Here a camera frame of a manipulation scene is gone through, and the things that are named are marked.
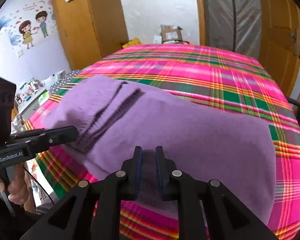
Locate white paper bag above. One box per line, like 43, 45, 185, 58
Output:
41, 70, 65, 90

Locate purple fleece pants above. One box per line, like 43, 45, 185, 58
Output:
42, 75, 277, 227

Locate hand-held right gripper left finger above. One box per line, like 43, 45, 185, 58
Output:
20, 146, 143, 240

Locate yellow bag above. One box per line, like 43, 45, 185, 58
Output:
122, 38, 140, 49

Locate grey cabinet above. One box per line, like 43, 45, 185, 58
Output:
15, 79, 49, 120

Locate metal door handle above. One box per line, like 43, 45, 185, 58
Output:
290, 29, 300, 58

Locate person's left hand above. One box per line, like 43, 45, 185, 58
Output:
0, 164, 32, 205

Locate wooden door frame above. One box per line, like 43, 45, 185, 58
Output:
194, 0, 207, 46

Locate clear plastic door curtain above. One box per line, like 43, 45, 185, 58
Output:
201, 0, 263, 55

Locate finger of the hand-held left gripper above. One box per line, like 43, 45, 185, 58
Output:
35, 126, 79, 153

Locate cartoon wall stickers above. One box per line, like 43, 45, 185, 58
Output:
0, 0, 57, 53

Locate wooden wardrobe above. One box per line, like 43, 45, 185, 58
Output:
51, 0, 129, 70

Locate pink plaid blanket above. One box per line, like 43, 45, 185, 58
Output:
22, 44, 300, 240

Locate brown cardboard box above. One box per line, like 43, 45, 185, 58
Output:
160, 24, 183, 43

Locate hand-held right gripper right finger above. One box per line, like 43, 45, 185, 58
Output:
155, 146, 279, 240

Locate person's black jacket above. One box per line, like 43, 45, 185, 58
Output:
0, 190, 40, 240

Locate black cable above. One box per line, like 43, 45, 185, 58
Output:
22, 165, 55, 205

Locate folded dark dotted cloth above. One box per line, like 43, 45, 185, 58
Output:
50, 69, 84, 93

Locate white floral quilt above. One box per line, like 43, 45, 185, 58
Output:
25, 160, 55, 205

